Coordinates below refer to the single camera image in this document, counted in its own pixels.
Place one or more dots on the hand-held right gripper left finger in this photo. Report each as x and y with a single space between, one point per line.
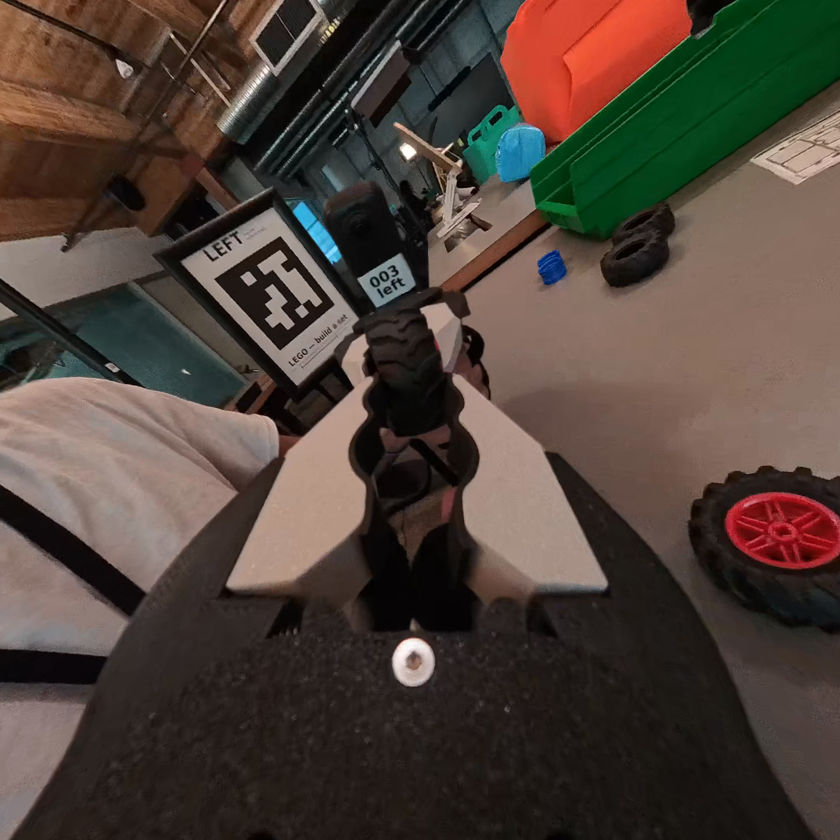
302 518

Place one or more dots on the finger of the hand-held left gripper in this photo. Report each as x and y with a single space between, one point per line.
449 338
355 361

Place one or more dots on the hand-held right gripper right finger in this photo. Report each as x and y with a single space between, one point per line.
525 518

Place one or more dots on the black rubber toy tire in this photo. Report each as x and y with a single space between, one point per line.
407 367

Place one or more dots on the person's left hand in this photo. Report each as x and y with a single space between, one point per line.
476 377

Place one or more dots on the wooden board white stand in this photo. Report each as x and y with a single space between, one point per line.
453 197

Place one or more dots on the black framed marker sign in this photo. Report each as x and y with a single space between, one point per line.
272 295

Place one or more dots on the blue toy wheel rim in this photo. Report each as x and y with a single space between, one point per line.
551 268

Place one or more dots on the green carry bag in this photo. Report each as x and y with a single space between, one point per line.
482 141

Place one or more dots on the light blue plastic bag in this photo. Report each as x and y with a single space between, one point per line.
522 154

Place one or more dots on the loose black toy tire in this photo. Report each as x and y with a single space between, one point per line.
663 220
613 269

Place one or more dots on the white ceiling air vent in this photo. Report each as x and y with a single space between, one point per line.
285 29

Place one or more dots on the black toy wheel red rim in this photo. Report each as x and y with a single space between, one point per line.
781 531

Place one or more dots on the orange plastic bin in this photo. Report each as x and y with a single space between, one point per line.
590 65

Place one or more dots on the green plastic bin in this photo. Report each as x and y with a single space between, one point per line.
689 131

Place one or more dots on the printed instruction sheet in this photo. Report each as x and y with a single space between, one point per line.
800 154

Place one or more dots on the silver air duct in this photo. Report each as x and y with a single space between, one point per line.
249 105

